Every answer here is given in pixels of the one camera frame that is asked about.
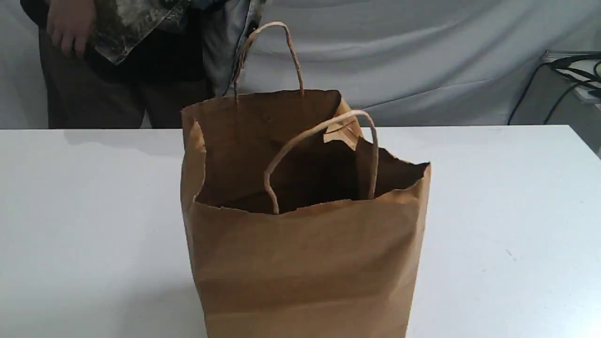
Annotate person in camouflage jacket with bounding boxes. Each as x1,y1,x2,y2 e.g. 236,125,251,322
21,0,269,129

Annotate black cables bundle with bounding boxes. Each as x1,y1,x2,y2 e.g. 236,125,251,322
509,53,601,125

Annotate grey side cabinet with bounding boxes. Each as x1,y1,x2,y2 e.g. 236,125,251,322
507,51,601,156

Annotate person's right hand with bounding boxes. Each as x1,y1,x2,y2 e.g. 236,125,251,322
46,0,96,58

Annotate brown paper bag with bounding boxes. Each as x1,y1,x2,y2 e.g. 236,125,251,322
180,22,431,338

